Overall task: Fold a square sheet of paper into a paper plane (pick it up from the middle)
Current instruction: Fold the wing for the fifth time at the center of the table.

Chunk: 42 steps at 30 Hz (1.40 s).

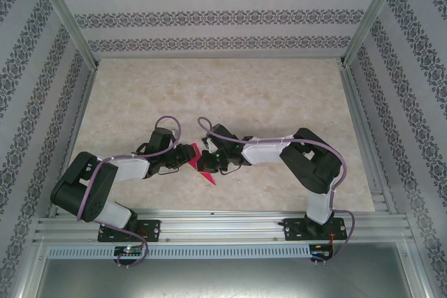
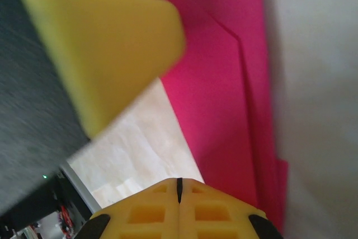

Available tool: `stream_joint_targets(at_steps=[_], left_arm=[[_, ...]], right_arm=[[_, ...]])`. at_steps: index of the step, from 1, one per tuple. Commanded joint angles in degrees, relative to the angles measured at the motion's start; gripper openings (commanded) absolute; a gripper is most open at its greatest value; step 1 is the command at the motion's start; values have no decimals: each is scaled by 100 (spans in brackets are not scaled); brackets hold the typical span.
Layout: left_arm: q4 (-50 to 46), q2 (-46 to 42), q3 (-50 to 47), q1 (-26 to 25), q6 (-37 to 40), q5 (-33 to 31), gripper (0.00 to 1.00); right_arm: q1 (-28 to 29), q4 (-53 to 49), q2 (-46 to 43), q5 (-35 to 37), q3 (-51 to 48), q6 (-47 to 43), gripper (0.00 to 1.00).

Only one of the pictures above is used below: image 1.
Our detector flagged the pink square paper sheet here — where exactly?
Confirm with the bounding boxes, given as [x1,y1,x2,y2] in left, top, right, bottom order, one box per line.
[187,142,218,186]

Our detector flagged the grey metal sheet panel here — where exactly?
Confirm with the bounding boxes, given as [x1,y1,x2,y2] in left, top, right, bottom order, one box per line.
[20,241,427,298]

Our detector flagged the right gripper thin black cable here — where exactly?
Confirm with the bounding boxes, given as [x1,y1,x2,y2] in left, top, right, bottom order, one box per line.
[219,163,244,174]

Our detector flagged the aluminium mounting rail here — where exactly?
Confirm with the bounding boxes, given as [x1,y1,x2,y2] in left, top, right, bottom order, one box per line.
[33,211,409,243]

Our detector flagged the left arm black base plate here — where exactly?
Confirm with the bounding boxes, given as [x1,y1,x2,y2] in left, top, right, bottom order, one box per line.
[96,219,162,243]

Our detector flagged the left aluminium side rail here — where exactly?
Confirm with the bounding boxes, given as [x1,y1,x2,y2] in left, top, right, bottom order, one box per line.
[47,64,101,218]

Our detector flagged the aluminium side rail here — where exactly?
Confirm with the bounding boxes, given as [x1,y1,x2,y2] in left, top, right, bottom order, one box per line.
[47,64,101,218]
[340,64,397,214]

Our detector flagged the grey slotted cable duct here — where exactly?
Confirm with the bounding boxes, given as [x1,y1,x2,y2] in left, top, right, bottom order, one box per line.
[46,244,312,259]

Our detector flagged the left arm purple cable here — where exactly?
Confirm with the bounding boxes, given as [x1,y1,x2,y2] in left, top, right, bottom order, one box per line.
[77,116,183,269]

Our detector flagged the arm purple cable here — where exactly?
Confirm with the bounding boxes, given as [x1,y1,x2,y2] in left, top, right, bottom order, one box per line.
[198,117,357,266]
[77,116,183,269]

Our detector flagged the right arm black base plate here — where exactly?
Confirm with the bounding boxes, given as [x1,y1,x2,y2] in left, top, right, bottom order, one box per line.
[282,216,349,242]

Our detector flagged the right aluminium side rail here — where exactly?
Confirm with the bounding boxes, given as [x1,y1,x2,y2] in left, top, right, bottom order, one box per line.
[340,64,397,214]

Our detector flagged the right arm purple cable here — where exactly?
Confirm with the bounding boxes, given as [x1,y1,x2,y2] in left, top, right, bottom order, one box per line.
[198,117,357,266]

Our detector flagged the left aluminium frame post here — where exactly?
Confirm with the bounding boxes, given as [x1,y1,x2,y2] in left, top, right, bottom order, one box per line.
[29,0,101,68]

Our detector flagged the aluminium frame post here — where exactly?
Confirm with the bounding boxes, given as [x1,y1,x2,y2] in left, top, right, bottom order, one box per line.
[340,0,409,67]
[29,0,101,68]

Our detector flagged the right aluminium frame post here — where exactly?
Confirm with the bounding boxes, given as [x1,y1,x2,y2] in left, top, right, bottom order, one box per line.
[340,0,409,67]

